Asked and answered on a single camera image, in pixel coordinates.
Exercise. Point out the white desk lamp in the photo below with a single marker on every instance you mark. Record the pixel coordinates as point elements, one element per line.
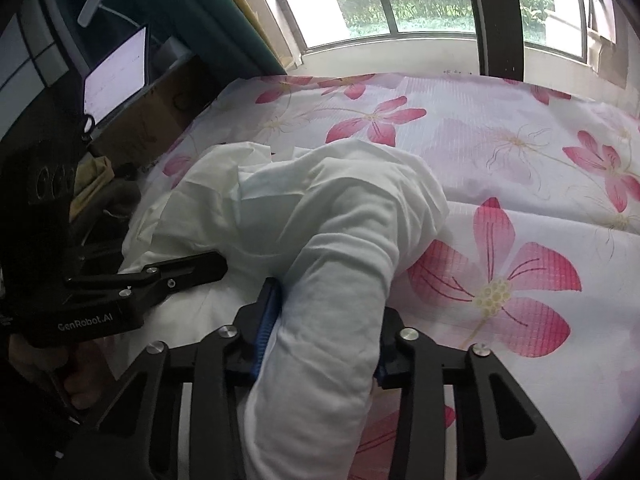
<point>91,6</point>

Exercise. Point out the teal curtain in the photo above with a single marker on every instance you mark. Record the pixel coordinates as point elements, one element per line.
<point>221,35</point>

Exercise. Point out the black balcony railing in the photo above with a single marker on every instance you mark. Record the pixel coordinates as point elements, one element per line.
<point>569,28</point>

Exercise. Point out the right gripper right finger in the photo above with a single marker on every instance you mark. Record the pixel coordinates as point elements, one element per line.
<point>466,405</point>

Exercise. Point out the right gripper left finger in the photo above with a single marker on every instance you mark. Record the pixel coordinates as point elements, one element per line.
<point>137,430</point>

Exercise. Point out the tan jacket pile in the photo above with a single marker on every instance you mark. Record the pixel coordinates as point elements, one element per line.
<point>91,176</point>

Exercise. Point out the brown cardboard box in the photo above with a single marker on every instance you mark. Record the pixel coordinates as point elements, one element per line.
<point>147,127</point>

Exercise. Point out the white hooded sun jacket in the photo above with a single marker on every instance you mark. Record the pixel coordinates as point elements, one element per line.
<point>335,225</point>

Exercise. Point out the person left hand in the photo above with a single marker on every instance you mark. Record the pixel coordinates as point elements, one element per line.
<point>81,372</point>

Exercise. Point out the floral pink white bedsheet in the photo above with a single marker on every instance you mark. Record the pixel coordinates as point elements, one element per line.
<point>538,258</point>

